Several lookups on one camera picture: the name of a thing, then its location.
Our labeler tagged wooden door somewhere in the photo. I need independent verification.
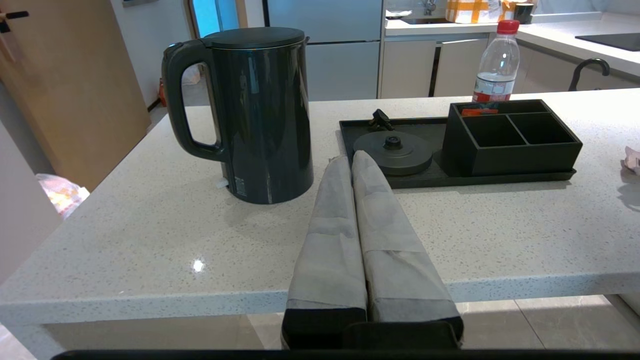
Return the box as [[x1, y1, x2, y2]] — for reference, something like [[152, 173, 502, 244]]
[[0, 0, 153, 192]]

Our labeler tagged round black kettle base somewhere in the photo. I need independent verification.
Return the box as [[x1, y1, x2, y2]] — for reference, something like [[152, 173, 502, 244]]
[[353, 131, 433, 176]]

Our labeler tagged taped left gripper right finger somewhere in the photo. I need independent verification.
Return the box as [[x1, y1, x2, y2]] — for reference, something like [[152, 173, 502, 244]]
[[351, 150, 464, 349]]

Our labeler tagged black electric kettle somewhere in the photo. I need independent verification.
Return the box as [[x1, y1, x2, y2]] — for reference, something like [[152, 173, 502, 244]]
[[161, 27, 315, 205]]

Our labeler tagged black door lock handle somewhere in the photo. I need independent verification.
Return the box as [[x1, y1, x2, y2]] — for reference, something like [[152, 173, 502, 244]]
[[0, 10, 31, 34]]

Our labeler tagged tall white cabinet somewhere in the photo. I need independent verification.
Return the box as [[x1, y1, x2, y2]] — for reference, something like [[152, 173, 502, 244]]
[[0, 120, 64, 287]]

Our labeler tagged black serving tray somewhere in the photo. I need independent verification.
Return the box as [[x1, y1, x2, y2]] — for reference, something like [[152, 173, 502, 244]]
[[339, 117, 577, 190]]

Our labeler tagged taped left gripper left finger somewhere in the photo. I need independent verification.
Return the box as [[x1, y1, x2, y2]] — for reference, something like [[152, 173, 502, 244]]
[[281, 155, 368, 349]]

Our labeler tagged black compartment organizer box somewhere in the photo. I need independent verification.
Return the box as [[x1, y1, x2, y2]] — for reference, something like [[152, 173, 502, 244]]
[[442, 99, 584, 177]]

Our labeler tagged grey refrigerator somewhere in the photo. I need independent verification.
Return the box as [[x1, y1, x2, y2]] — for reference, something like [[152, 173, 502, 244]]
[[263, 0, 385, 102]]

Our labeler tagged water bottle with full label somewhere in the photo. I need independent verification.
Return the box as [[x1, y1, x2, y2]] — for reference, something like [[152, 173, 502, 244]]
[[472, 20, 521, 103]]

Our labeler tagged white tea bag packet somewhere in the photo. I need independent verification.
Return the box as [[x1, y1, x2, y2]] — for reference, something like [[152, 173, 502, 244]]
[[624, 146, 640, 176]]

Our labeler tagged black power plug adapter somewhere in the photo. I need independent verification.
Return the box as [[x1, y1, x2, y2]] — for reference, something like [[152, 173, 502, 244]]
[[369, 109, 395, 132]]

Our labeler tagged cardboard box with yellow tape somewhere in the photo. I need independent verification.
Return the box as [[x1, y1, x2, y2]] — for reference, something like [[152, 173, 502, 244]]
[[445, 0, 502, 24]]

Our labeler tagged printed white plastic bag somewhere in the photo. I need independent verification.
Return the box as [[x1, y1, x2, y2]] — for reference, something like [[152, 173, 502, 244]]
[[36, 173, 91, 220]]

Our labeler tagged black induction cooktop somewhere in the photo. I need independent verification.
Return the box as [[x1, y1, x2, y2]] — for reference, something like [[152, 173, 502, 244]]
[[575, 33, 640, 52]]

